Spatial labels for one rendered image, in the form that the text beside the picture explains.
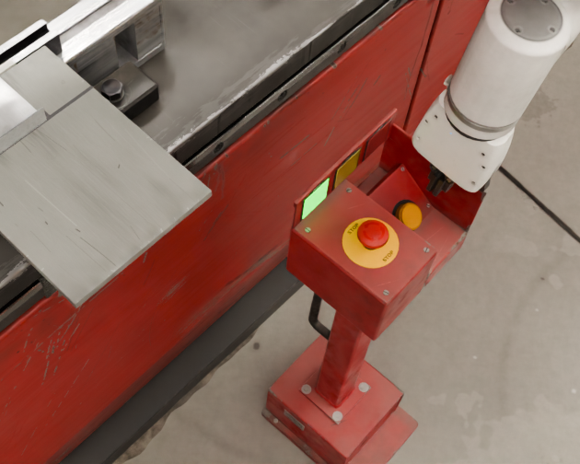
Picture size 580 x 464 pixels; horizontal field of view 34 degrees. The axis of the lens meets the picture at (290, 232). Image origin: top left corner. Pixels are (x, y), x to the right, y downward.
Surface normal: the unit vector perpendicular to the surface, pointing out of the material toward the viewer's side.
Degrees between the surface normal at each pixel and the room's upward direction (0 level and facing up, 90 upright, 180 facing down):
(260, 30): 0
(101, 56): 90
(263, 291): 0
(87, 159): 0
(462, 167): 89
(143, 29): 90
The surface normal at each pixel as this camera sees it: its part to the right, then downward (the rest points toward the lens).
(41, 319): 0.72, 0.62
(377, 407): 0.13, -0.47
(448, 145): -0.66, 0.63
